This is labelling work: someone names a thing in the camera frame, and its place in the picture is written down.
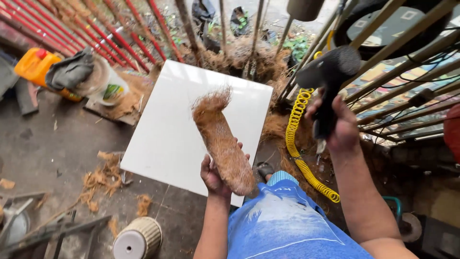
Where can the person's right hand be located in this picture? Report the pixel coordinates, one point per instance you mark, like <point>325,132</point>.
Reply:
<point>343,129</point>

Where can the person's left hand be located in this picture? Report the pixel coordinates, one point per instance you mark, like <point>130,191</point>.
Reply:
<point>212,178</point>

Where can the brown coconut fibre roll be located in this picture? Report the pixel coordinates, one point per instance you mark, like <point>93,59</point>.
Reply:
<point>220,141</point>

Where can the black pneumatic staple gun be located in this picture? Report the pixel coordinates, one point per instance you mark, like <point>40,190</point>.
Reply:
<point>327,72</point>

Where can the black sandal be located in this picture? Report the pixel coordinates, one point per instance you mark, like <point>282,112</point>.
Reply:
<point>265,169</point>

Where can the colourful printed sheet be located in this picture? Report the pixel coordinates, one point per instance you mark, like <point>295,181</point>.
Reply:
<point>395,88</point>

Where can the white square tile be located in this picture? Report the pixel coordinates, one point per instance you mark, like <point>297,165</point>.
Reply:
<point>169,126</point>

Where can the small coconut fibre clump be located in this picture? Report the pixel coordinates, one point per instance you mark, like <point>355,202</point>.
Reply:
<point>143,205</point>

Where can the person's blue shorts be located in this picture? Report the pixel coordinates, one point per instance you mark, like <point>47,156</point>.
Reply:
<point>287,223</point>

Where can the tan metal grille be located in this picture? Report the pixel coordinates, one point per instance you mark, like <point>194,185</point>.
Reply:
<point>406,64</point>

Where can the beige ribbed plant pot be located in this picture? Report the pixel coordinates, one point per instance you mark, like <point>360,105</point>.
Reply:
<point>138,239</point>

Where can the black round container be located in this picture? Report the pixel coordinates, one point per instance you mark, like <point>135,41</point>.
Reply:
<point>386,30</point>

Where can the loose coconut fibre scraps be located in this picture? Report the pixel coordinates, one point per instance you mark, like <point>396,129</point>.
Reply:
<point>104,176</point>

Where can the red plastic object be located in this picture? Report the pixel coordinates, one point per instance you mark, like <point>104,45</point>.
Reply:
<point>452,133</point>

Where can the grey round disc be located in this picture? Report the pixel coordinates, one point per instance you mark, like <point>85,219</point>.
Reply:
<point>411,226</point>

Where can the heap of coconut fibre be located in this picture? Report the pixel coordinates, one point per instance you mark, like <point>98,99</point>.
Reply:
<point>248,57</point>

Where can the grey cylinder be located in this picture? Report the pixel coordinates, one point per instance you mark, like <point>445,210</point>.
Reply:
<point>305,9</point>

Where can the wooden board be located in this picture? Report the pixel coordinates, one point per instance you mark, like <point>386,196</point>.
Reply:
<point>96,108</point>

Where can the white plastic bucket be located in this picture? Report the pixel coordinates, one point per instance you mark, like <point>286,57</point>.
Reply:
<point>107,88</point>

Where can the black plastic bag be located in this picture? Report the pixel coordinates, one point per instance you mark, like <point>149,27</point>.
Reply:
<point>202,10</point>
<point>239,19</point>

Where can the grey cloth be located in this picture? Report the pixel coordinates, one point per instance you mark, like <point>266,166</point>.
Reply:
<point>69,72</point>

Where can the red metal railing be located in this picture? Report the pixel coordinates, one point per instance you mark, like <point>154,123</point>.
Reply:
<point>107,32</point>

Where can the metal bowl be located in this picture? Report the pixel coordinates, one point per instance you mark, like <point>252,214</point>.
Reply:
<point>16,226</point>

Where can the dark flat slab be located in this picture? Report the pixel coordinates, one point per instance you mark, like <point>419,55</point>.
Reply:
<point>26,95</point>

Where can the orange plastic jerry can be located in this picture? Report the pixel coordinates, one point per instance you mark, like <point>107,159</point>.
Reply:
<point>32,66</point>

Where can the dark metal frame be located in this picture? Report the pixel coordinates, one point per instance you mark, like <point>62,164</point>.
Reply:
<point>54,230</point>

